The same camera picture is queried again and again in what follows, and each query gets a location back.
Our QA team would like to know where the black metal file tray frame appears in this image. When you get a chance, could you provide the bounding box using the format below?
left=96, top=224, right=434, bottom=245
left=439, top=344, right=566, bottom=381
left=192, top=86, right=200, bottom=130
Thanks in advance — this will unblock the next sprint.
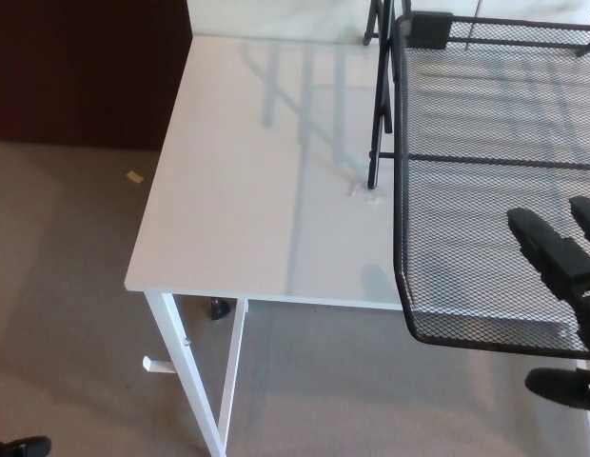
left=361, top=0, right=590, bottom=191

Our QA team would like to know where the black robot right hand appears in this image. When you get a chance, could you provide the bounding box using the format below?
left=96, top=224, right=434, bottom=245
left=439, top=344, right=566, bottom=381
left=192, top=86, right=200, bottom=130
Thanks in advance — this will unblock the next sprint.
left=506, top=194, right=590, bottom=421

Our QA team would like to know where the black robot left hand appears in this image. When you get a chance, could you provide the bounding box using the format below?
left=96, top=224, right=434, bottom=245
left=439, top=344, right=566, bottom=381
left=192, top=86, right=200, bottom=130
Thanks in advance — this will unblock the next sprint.
left=0, top=436, right=52, bottom=457

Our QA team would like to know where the white metal table leg frame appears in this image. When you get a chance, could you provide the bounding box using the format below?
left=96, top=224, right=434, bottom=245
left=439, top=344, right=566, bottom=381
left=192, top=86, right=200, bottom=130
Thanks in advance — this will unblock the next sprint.
left=143, top=290, right=251, bottom=457

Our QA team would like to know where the black round knob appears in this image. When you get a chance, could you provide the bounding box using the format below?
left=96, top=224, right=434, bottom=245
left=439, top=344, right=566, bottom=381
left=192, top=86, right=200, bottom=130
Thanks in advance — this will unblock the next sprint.
left=207, top=297, right=232, bottom=321

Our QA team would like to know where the clear tape patch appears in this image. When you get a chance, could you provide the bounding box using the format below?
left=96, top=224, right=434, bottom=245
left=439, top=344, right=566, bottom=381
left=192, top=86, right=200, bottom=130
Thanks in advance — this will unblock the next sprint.
left=346, top=183, right=384, bottom=207

